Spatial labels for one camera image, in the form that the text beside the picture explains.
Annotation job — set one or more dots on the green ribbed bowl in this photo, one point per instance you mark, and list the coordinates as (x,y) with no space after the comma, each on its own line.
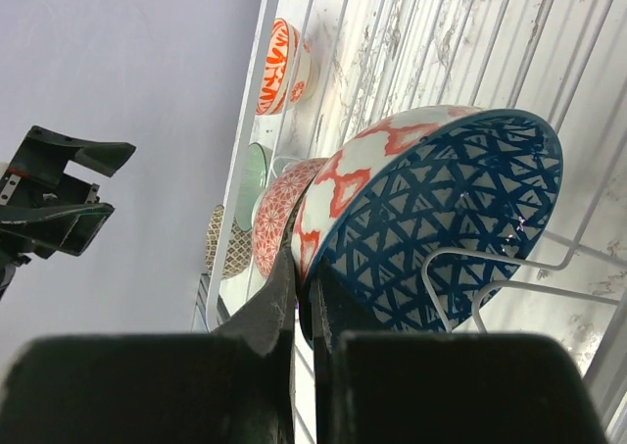
(252,184)

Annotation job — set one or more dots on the blue triangle pattern bowl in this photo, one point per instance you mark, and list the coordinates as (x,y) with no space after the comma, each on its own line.
(419,212)

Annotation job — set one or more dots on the orange leaf pattern bowl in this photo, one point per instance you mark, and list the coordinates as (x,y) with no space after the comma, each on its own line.
(286,81)

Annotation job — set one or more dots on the brown lattice pattern bowl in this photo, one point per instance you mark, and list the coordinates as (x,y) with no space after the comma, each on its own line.
(239,247)

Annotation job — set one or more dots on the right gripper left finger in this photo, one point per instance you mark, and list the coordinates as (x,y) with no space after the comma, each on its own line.
(231,385)

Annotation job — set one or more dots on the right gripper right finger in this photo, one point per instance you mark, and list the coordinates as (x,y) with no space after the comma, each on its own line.
(375,385)

